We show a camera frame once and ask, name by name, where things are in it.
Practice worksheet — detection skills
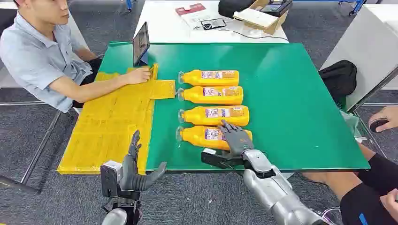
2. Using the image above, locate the orange drink bottle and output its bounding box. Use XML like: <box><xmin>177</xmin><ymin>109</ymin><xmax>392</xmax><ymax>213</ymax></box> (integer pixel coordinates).
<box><xmin>178</xmin><ymin>105</ymin><xmax>250</xmax><ymax>128</ymax></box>
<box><xmin>176</xmin><ymin>86</ymin><xmax>244</xmax><ymax>106</ymax></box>
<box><xmin>175</xmin><ymin>125</ymin><xmax>253</xmax><ymax>151</ymax></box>
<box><xmin>178</xmin><ymin>69</ymin><xmax>240</xmax><ymax>87</ymax></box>

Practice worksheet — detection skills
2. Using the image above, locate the flat white box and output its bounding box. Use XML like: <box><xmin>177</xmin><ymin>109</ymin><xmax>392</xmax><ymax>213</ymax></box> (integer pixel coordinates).
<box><xmin>233</xmin><ymin>7</ymin><xmax>279</xmax><ymax>29</ymax></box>

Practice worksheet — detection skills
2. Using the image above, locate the clear plastic bag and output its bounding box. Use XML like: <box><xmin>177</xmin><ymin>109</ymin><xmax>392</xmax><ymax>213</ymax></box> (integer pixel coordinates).
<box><xmin>339</xmin><ymin>110</ymin><xmax>367</xmax><ymax>144</ymax></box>

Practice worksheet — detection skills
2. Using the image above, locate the black phone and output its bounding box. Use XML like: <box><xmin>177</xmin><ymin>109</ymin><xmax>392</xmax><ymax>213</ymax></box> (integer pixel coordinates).
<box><xmin>200</xmin><ymin>18</ymin><xmax>227</xmax><ymax>31</ymax></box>

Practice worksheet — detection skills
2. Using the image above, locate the black bag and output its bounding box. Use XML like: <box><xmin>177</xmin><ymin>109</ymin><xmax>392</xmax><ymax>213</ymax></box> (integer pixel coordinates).
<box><xmin>218</xmin><ymin>0</ymin><xmax>256</xmax><ymax>19</ymax></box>

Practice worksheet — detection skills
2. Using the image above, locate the black backpack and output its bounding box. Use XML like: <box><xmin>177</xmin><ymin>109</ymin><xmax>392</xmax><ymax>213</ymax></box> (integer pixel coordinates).
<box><xmin>318</xmin><ymin>60</ymin><xmax>358</xmax><ymax>101</ymax></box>

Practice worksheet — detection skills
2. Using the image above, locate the black cable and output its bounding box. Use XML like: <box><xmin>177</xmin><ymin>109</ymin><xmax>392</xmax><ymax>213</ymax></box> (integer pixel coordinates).
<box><xmin>219</xmin><ymin>28</ymin><xmax>290</xmax><ymax>42</ymax></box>

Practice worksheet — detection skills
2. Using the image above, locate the metal table leg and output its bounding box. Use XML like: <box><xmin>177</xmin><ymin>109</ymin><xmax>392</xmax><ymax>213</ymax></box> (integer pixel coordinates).
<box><xmin>20</xmin><ymin>110</ymin><xmax>62</xmax><ymax>184</ymax></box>

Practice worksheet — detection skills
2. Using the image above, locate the cardboard box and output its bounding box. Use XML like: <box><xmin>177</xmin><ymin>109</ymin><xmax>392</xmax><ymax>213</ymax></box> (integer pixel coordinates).
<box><xmin>241</xmin><ymin>0</ymin><xmax>291</xmax><ymax>35</ymax></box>

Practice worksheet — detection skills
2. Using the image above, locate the yellow sheet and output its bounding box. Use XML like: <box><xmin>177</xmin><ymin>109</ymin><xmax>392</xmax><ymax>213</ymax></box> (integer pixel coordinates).
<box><xmin>57</xmin><ymin>63</ymin><xmax>176</xmax><ymax>175</ymax></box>

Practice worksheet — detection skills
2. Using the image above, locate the white side table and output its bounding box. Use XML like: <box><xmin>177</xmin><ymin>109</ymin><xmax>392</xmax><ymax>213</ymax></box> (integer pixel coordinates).
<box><xmin>320</xmin><ymin>3</ymin><xmax>398</xmax><ymax>113</ymax></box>

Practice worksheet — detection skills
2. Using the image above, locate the blue cart frame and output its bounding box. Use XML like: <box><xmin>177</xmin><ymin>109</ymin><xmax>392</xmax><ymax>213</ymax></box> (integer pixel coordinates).
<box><xmin>339</xmin><ymin>0</ymin><xmax>367</xmax><ymax>16</ymax></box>

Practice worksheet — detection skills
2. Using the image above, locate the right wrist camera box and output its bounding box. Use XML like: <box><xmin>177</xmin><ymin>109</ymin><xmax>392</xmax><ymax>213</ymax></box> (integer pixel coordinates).
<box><xmin>200</xmin><ymin>148</ymin><xmax>245</xmax><ymax>170</ymax></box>

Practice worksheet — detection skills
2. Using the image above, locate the black tablet on stand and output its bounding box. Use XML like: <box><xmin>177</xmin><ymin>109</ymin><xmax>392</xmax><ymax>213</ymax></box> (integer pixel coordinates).
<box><xmin>132</xmin><ymin>22</ymin><xmax>151</xmax><ymax>67</ymax></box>

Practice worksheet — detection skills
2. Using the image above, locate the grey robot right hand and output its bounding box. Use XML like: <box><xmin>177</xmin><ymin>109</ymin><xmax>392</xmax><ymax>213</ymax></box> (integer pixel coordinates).
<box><xmin>217</xmin><ymin>119</ymin><xmax>255</xmax><ymax>157</ymax></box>

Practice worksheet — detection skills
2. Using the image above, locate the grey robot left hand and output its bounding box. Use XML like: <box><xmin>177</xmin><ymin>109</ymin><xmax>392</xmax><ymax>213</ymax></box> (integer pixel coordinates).
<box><xmin>119</xmin><ymin>129</ymin><xmax>168</xmax><ymax>193</ymax></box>

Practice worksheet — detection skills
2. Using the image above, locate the person's hand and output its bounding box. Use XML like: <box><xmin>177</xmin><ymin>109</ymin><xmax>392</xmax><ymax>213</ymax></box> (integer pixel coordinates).
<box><xmin>126</xmin><ymin>67</ymin><xmax>152</xmax><ymax>85</ymax></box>
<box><xmin>368</xmin><ymin>105</ymin><xmax>398</xmax><ymax>133</ymax></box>
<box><xmin>380</xmin><ymin>188</ymin><xmax>398</xmax><ymax>222</ymax></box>

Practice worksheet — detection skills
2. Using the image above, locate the red and white booklet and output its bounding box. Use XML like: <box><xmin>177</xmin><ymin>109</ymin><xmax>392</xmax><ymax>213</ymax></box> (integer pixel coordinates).
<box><xmin>175</xmin><ymin>3</ymin><xmax>218</xmax><ymax>30</ymax></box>

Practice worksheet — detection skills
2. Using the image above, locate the black device with screen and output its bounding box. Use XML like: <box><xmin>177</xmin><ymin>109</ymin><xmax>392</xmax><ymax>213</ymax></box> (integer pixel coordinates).
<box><xmin>260</xmin><ymin>0</ymin><xmax>293</xmax><ymax>18</ymax></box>

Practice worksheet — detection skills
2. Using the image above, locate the person in black shorts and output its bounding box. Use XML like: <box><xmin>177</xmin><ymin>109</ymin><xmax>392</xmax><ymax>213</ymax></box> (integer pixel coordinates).
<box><xmin>303</xmin><ymin>105</ymin><xmax>398</xmax><ymax>225</ymax></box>

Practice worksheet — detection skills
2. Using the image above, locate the person in grey shirt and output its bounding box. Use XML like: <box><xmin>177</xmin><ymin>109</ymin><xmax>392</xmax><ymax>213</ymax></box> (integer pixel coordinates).
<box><xmin>0</xmin><ymin>0</ymin><xmax>152</xmax><ymax>113</ymax></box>

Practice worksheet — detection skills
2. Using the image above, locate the green table mat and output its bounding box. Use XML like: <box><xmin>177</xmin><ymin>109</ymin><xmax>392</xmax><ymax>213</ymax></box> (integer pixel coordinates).
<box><xmin>99</xmin><ymin>42</ymin><xmax>371</xmax><ymax>173</ymax></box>

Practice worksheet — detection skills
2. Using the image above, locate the chrome stool ring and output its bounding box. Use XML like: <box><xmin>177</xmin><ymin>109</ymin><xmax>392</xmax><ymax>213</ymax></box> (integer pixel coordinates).
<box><xmin>320</xmin><ymin>206</ymin><xmax>343</xmax><ymax>225</ymax></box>

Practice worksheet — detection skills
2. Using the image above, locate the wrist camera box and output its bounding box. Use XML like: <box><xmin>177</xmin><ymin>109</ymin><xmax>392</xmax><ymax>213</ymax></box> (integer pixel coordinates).
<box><xmin>100</xmin><ymin>160</ymin><xmax>123</xmax><ymax>199</ymax></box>
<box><xmin>200</xmin><ymin>148</ymin><xmax>245</xmax><ymax>170</ymax></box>

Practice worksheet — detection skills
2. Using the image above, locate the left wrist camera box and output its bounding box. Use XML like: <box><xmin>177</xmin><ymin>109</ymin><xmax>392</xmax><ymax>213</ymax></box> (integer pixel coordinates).
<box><xmin>100</xmin><ymin>160</ymin><xmax>123</xmax><ymax>199</ymax></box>

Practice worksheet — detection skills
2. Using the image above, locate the small black round object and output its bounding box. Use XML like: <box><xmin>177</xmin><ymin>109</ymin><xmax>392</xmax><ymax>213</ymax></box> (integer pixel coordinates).
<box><xmin>369</xmin><ymin>118</ymin><xmax>389</xmax><ymax>133</ymax></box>

